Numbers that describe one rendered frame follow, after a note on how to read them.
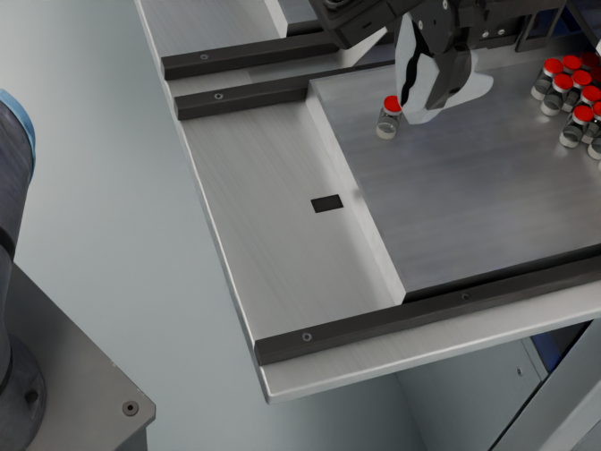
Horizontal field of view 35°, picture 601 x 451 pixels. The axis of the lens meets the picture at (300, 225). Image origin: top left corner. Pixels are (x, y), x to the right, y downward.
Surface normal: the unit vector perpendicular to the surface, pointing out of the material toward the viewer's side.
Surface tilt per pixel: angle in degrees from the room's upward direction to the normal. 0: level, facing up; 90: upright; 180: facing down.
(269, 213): 0
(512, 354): 90
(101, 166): 0
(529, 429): 90
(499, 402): 90
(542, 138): 0
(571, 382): 90
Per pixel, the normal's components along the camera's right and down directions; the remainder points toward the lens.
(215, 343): 0.11, -0.55
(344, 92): 0.33, 0.80
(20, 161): 0.99, -0.09
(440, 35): -0.94, 0.20
